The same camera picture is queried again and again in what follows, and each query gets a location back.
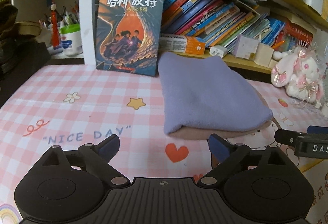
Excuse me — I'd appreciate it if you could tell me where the purple and brown sweater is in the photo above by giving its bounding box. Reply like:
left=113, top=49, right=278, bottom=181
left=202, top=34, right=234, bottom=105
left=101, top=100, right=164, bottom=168
left=158, top=52, right=273, bottom=140

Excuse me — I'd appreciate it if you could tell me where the pink white bunny plush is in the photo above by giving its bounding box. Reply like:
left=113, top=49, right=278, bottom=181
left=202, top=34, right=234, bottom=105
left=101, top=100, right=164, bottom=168
left=271, top=46, right=324, bottom=104

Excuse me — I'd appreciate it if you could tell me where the pink checkered desk mat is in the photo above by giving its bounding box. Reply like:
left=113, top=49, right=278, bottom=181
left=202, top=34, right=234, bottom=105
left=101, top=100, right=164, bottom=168
left=1, top=65, right=327, bottom=223

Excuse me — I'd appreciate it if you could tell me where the wooden shelf board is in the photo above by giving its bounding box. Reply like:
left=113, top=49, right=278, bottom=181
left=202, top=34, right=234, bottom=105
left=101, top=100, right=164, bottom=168
left=178, top=50, right=272, bottom=75

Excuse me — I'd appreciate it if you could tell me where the cream pen holder box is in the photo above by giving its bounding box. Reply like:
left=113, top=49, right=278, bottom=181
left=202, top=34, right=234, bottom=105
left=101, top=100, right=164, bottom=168
left=254, top=43, right=274, bottom=67

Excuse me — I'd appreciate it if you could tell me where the white note card box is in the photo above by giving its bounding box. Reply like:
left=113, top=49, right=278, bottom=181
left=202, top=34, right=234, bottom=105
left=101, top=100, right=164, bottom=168
left=233, top=34, right=260, bottom=60

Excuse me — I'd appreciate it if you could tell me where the white charger cube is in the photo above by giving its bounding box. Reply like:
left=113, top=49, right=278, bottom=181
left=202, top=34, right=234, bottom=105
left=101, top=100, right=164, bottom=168
left=209, top=45, right=227, bottom=58

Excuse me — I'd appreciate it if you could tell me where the orange white toothpaste box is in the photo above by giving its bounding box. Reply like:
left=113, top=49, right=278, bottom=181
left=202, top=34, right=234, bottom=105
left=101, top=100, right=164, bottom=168
left=159, top=34, right=206, bottom=55

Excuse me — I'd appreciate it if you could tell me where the white jar green lid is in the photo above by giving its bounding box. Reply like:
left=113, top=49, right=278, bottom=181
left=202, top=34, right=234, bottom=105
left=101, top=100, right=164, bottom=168
left=60, top=24, right=83, bottom=57

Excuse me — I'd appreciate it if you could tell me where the red tassel ornament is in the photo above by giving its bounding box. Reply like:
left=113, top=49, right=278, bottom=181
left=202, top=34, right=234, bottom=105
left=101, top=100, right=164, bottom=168
left=51, top=3, right=60, bottom=49

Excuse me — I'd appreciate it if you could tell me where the dark olive jacket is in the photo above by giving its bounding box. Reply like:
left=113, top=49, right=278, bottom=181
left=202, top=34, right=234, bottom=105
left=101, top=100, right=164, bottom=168
left=1, top=0, right=41, bottom=78

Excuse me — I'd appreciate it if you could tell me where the row of colourful books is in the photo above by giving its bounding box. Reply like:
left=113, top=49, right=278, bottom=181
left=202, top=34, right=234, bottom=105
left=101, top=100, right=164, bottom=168
left=159, top=0, right=315, bottom=54

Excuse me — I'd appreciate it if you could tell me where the Harry Potter book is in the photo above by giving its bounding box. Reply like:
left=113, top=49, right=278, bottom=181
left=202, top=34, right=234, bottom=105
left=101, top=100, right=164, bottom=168
left=95, top=0, right=164, bottom=77

